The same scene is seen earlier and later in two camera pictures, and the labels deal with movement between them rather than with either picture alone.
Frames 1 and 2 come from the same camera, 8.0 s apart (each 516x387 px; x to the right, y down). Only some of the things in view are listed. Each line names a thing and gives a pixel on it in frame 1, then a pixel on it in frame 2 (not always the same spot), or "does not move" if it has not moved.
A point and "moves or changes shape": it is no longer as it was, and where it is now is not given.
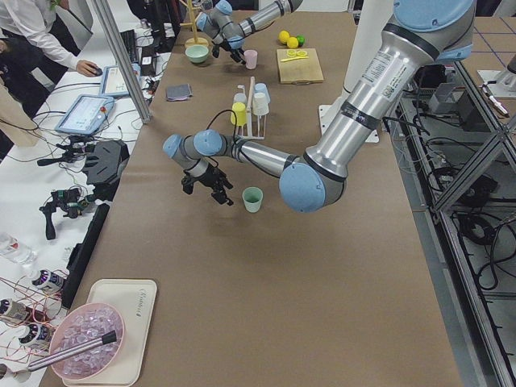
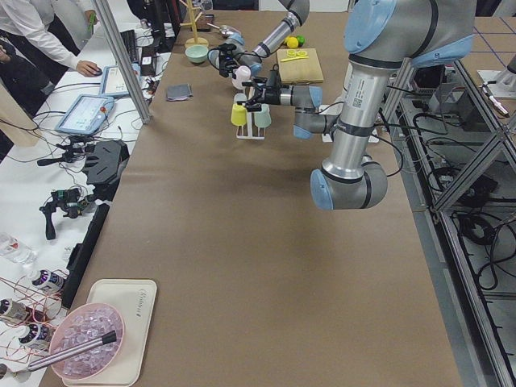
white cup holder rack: x=247 y=130 does not move
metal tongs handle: x=70 y=352 does not move
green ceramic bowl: x=197 y=53 does not move
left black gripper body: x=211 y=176 → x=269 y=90
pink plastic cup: x=251 y=58 moves or changes shape
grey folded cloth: x=178 y=93 does not move
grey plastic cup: x=240 y=97 does not move
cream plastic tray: x=135 y=300 does not move
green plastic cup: x=252 y=197 → x=263 y=118
